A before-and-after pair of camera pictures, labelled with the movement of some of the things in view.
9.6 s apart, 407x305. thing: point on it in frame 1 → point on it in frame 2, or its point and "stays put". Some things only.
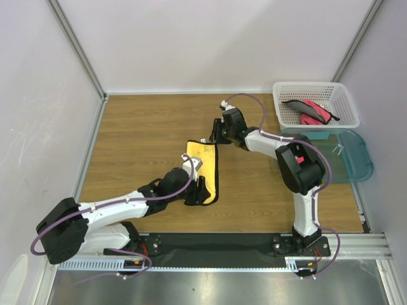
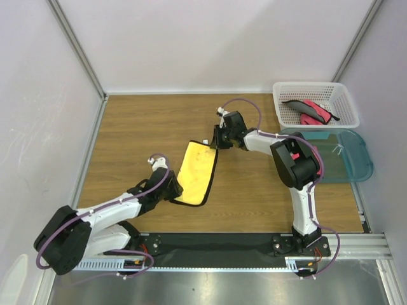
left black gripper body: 193,195 → 172,190
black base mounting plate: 221,250 stays put
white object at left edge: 13,282 stays put
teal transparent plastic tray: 347,152 stays put
